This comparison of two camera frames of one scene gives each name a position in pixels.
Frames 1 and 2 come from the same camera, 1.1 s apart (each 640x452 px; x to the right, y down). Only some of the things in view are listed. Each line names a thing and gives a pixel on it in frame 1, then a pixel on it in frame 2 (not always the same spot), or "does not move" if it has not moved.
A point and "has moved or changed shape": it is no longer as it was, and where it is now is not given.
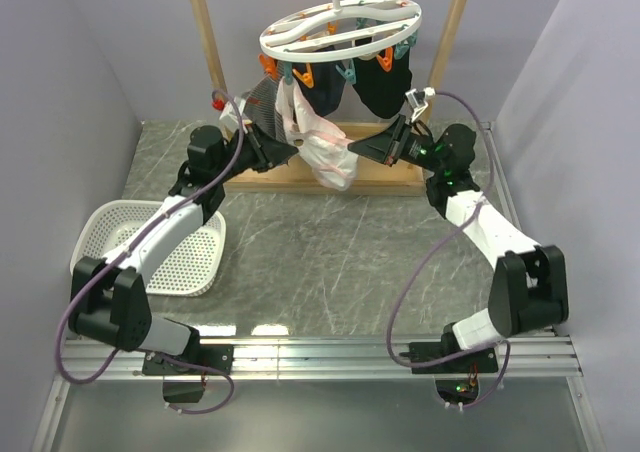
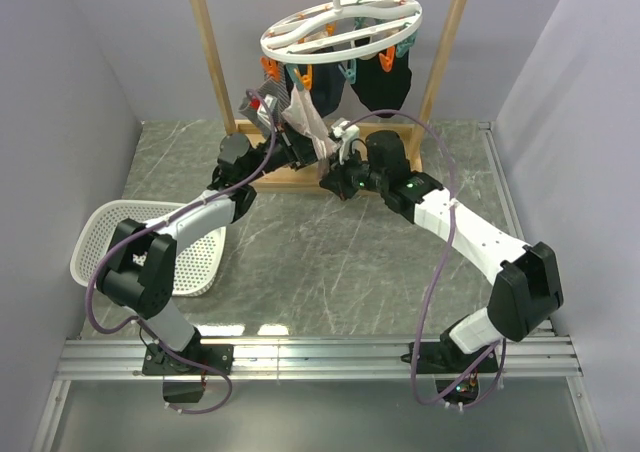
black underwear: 384,92 does not move
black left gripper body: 251,155 to 281,155
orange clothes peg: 306,77 does not move
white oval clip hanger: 341,28 does not move
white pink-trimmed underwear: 323,147 has moved or changed shape
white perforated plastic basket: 190,267 does not move
